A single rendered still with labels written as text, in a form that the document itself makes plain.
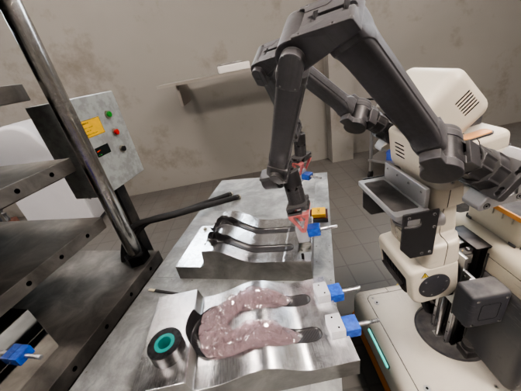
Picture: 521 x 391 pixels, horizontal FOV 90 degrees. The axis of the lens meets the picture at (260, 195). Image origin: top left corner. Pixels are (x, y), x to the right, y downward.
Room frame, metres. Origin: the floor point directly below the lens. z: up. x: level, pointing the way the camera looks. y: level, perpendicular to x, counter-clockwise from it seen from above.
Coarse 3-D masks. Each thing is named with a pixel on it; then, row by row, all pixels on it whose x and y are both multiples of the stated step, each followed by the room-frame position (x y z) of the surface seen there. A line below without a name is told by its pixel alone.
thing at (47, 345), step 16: (0, 320) 0.56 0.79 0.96; (16, 320) 0.55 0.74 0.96; (32, 320) 0.58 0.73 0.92; (0, 336) 0.51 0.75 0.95; (16, 336) 0.53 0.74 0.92; (32, 336) 0.56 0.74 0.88; (48, 336) 0.58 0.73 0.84; (0, 352) 0.49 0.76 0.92; (48, 352) 0.56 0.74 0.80; (0, 368) 0.47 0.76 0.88; (16, 368) 0.49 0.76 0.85; (32, 368) 0.51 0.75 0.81; (0, 384) 0.45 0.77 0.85; (16, 384) 0.47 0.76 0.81
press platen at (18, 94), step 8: (0, 88) 0.88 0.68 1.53; (8, 88) 0.90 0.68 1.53; (16, 88) 0.92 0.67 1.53; (24, 88) 0.95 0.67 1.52; (0, 96) 0.87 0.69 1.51; (8, 96) 0.89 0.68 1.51; (16, 96) 0.91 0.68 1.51; (24, 96) 0.93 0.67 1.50; (0, 104) 0.86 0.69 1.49; (8, 104) 0.88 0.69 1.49
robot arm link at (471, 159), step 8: (448, 136) 0.49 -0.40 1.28; (456, 136) 0.49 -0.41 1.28; (448, 144) 0.48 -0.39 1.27; (456, 144) 0.47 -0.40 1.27; (464, 144) 0.49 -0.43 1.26; (472, 144) 0.48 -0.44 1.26; (448, 152) 0.46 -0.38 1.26; (456, 152) 0.46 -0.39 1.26; (464, 152) 0.49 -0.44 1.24; (472, 152) 0.46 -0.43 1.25; (464, 160) 0.45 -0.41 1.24; (472, 160) 0.45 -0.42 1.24; (480, 160) 0.46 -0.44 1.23; (464, 168) 0.46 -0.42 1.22; (472, 168) 0.45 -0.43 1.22
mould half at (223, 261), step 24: (240, 216) 0.93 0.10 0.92; (192, 240) 0.92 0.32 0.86; (264, 240) 0.79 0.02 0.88; (288, 240) 0.76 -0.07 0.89; (312, 240) 0.78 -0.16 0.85; (192, 264) 0.77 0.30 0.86; (216, 264) 0.73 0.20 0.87; (240, 264) 0.70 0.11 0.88; (264, 264) 0.68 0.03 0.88; (288, 264) 0.65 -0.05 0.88; (312, 264) 0.68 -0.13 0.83
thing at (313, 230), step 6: (300, 222) 0.73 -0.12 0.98; (312, 228) 0.69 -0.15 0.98; (318, 228) 0.68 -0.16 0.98; (324, 228) 0.69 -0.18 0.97; (330, 228) 0.68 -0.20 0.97; (300, 234) 0.69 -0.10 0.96; (306, 234) 0.68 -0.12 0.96; (312, 234) 0.68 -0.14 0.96; (318, 234) 0.68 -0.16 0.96; (300, 240) 0.69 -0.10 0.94; (306, 240) 0.68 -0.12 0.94
